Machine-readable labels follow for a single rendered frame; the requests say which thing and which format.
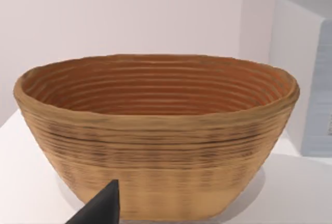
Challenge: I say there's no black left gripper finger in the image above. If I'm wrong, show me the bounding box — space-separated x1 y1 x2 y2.
64 179 120 224

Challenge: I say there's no brown woven basket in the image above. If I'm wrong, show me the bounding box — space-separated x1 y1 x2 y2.
13 53 300 221

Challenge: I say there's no pale blue box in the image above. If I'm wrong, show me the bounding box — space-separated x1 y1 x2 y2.
268 0 332 157

